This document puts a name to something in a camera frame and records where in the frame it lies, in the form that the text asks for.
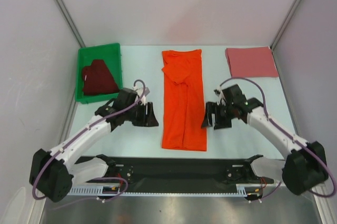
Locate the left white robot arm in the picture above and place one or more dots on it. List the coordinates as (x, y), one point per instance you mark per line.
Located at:
(56, 171)

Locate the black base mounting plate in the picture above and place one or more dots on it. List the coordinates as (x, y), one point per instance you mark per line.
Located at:
(183, 175)

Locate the orange t-shirt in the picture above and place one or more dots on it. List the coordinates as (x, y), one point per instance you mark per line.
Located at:
(184, 106)

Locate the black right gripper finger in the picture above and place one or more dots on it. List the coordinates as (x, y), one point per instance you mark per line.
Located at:
(224, 124)
(209, 111)

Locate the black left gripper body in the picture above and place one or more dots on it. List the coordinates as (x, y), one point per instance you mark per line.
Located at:
(137, 115)

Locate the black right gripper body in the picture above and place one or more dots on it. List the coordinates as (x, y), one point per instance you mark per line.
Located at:
(217, 115)

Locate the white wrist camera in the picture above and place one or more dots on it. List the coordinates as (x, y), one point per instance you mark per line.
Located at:
(219, 93)
(142, 92)

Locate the dark red t-shirt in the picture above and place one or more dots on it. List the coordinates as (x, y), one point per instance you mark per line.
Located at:
(98, 80)

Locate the folded pink t-shirt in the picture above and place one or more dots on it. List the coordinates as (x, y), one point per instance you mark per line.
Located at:
(251, 62)

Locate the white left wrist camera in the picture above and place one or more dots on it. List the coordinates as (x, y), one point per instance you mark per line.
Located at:
(142, 92)

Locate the white slotted cable duct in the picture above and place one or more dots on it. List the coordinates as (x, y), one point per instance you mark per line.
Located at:
(109, 191)

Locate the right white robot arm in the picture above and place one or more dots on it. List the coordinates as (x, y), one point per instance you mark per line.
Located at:
(303, 165)

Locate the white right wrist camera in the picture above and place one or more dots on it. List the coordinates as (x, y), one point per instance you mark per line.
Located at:
(219, 93)

